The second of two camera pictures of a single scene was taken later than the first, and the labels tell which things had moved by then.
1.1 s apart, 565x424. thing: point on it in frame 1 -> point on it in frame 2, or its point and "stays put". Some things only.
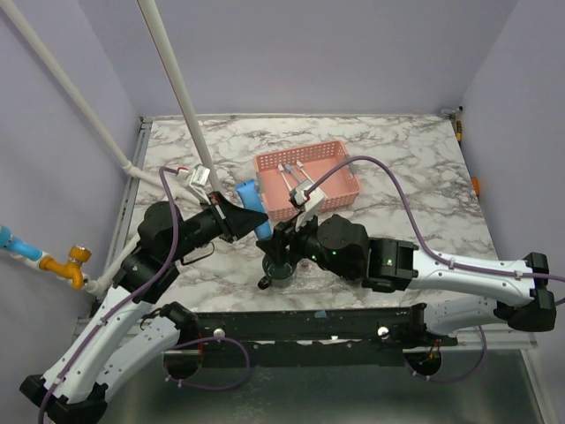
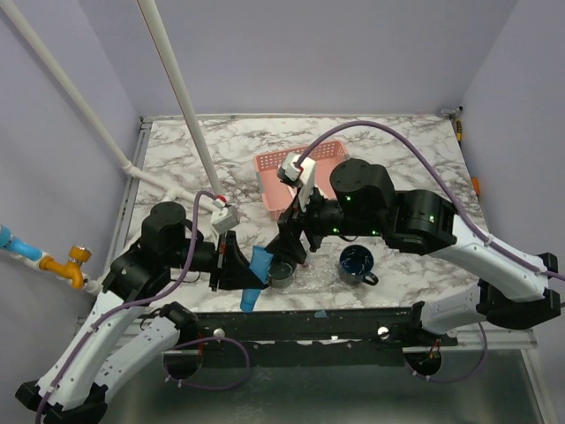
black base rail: x=359 y=337 stays put
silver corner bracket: x=452 y=113 stays put
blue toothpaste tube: x=251 y=199 -> x=259 y=264
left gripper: x=233 y=221 -> x=235 y=273
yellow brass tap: x=72 y=268 stays put
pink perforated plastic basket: x=317 y=159 stays put
